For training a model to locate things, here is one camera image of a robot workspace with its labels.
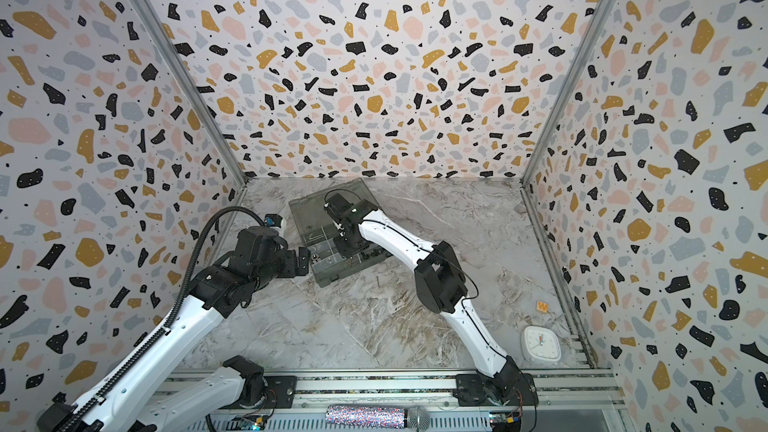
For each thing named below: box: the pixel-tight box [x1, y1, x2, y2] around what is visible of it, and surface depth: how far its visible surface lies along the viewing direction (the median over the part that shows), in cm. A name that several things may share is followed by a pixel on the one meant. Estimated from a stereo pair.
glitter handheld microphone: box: [325, 405, 431, 432], surface depth 69 cm
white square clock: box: [520, 325, 562, 365], surface depth 80 cm
